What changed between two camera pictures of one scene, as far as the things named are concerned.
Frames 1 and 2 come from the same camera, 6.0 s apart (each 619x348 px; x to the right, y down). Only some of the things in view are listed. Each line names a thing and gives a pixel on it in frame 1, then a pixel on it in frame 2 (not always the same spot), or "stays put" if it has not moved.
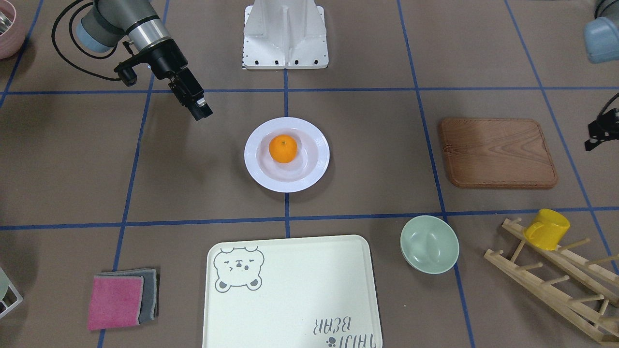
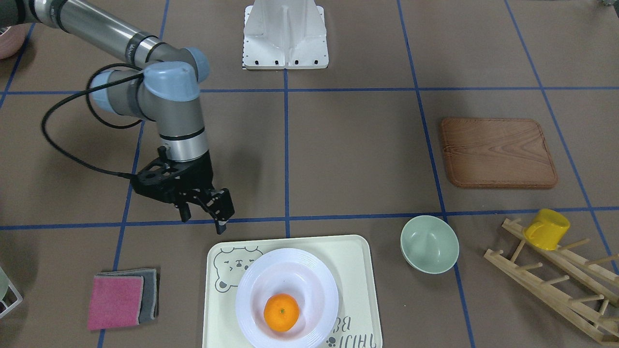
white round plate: x=309 y=165 → x=302 y=276
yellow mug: x=548 y=230 stays put
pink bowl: x=12 y=40 stays put
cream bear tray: x=292 y=292 stays put
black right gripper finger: x=185 y=99 → x=185 y=213
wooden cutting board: x=498 y=153 stays put
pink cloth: x=116 y=301 stays put
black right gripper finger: x=193 y=94 → x=220 y=206
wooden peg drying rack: x=604 y=329 stays put
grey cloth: x=148 y=303 stays put
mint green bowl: x=429 y=245 stays put
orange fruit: x=283 y=149 → x=281 y=312
